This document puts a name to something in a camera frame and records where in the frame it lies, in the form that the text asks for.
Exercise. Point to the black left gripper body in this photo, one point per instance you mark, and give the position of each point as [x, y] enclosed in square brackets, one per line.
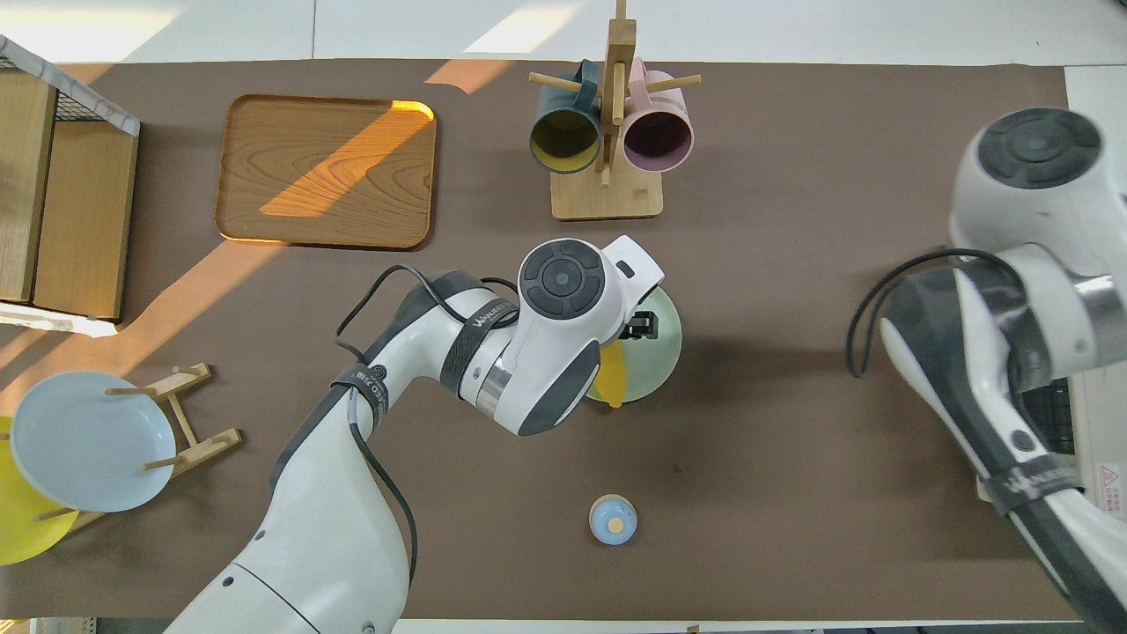
[641, 326]

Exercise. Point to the pale green plate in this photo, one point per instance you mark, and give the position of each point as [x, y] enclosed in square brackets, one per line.
[656, 357]

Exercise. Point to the yellow corn cob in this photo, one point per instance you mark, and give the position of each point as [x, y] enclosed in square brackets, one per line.
[612, 374]

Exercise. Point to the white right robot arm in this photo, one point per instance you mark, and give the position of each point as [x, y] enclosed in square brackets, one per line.
[1039, 211]

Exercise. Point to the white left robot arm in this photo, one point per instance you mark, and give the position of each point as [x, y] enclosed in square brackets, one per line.
[326, 528]

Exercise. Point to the white toaster oven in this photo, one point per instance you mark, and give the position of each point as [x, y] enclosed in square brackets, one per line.
[1101, 423]

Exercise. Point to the wooden mug tree stand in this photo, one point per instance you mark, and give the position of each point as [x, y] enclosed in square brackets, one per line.
[607, 198]

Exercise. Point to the brown table mat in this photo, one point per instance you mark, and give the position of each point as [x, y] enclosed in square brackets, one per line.
[775, 396]

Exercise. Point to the pink mug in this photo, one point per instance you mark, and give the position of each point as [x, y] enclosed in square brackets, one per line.
[658, 139]

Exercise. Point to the small blue jar wooden knob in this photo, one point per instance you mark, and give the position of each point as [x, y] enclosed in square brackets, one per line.
[612, 521]

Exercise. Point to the dark teal mug yellow inside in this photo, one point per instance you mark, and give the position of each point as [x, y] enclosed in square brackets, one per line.
[563, 141]

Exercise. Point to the wooden serving tray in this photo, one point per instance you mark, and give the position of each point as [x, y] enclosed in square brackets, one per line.
[352, 202]

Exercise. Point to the wooden plate rack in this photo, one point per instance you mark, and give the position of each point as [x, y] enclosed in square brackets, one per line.
[207, 445]

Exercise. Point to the red warning sticker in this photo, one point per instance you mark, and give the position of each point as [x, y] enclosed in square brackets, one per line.
[1108, 491]

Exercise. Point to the light blue plate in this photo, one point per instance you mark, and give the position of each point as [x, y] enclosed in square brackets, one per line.
[88, 440]

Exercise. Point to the wooden shelf with mesh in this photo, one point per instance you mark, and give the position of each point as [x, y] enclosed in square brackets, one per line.
[79, 220]

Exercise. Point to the yellow plate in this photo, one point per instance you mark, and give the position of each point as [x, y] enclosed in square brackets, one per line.
[22, 528]

